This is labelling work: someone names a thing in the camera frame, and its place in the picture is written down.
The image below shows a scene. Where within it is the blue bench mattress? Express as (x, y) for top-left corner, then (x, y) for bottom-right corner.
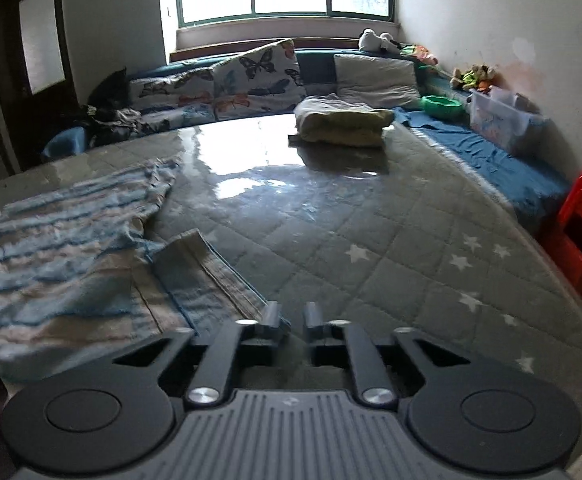
(126, 49), (572, 233)

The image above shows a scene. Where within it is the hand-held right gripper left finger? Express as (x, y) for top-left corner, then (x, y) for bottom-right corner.
(113, 301), (292, 408)

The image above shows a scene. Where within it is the clear plastic storage box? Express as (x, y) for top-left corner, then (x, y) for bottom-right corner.
(467, 86), (546, 153)

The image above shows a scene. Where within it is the grey pillow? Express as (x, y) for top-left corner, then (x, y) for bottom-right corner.
(333, 53), (422, 110)

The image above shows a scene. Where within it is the yellow-green stuffed toy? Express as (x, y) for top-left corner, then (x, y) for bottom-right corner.
(450, 63), (496, 92)

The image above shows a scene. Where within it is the dark clothing pile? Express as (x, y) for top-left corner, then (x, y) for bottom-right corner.
(78, 67), (144, 146)

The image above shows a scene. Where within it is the colourful plush toy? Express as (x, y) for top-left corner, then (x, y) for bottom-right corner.
(401, 44), (439, 67)

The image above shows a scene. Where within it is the grey star quilted cover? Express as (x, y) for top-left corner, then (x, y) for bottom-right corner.
(0, 110), (582, 391)

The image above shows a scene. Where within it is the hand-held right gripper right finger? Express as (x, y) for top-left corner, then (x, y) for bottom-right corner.
(303, 301), (472, 408)

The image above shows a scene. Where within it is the green plastic basin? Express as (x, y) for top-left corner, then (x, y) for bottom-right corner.
(421, 95), (464, 122)

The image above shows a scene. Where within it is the white stuffed toy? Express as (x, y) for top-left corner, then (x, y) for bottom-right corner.
(358, 28), (402, 56)

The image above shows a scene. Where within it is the butterfly print blanket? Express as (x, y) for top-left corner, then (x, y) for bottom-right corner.
(136, 104), (218, 134)

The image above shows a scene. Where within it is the blue plastic stool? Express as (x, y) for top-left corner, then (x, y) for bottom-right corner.
(43, 127), (89, 161)

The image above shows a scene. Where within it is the blue striped garment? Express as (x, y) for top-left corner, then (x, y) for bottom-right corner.
(0, 157), (284, 383)

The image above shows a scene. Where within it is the dark wooden door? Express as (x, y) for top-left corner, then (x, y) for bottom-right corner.
(0, 0), (79, 191)

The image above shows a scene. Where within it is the red plastic stool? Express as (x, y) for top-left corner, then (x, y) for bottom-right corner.
(541, 170), (582, 303)

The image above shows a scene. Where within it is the small butterfly print pillow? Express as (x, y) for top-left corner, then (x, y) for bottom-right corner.
(127, 66), (218, 111)

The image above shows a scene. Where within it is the large butterfly print pillow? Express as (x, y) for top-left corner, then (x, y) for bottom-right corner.
(213, 39), (308, 122)

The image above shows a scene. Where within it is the folded yellow-white clothes stack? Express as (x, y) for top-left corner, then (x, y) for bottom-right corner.
(291, 95), (396, 148)

